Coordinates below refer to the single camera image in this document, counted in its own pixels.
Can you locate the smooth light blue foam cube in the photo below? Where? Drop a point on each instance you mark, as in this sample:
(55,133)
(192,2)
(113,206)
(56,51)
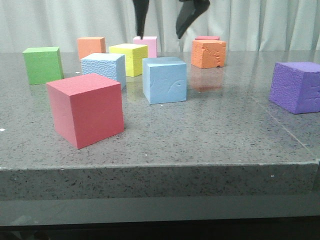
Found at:
(164,80)

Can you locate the large red foam cube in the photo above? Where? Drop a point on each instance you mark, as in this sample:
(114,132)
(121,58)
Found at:
(86,108)

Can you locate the green foam cube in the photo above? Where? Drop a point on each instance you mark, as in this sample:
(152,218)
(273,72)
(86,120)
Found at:
(43,64)

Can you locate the pink foam cube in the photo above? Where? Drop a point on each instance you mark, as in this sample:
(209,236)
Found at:
(151,42)

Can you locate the far red foam cube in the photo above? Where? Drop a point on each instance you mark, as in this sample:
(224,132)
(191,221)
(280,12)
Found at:
(204,37)

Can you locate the grey curtain backdrop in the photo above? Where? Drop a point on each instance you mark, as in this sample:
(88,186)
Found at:
(245,25)

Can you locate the dented orange foam cube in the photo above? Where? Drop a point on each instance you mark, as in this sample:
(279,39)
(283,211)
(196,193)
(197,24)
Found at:
(208,53)

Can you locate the smooth orange foam cube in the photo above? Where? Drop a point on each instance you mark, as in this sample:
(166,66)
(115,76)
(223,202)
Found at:
(90,45)

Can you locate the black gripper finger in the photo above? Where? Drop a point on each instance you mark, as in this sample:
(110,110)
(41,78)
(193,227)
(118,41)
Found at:
(189,12)
(141,9)

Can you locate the textured light blue foam cube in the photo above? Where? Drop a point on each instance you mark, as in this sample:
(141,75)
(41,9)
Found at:
(110,65)

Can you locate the textured purple foam cube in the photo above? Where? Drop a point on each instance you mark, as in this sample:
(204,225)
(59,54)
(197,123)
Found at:
(296,87)

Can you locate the yellow foam cube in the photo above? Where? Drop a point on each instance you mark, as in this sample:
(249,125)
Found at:
(134,54)

